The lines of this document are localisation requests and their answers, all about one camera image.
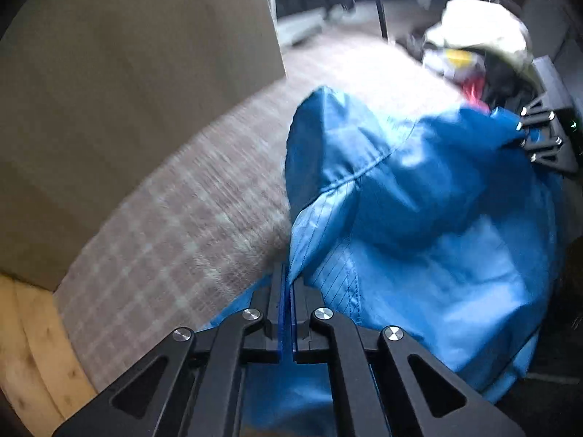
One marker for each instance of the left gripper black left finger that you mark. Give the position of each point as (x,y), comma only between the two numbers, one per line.
(192,382)

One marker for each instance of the white and yellow garment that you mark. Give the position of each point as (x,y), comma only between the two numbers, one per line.
(455,65)

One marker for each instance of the black garment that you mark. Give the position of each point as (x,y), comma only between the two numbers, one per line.
(504,87)

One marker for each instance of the cream white garment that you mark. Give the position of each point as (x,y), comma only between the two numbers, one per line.
(484,26)

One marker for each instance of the pink red garment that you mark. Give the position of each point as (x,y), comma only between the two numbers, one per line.
(472,89)

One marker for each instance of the plaid bed sheet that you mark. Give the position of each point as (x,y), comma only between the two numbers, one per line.
(212,218)

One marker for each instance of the blue striped garment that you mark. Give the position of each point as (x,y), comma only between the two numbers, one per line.
(438,224)

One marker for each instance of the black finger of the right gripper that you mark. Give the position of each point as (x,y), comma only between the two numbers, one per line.
(540,113)
(555,153)

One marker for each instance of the wooden bed headboard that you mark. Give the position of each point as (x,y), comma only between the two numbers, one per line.
(40,374)

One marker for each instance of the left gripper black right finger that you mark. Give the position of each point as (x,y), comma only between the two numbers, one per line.
(384,382)

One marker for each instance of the large cardboard box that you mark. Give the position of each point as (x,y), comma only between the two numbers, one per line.
(96,94)

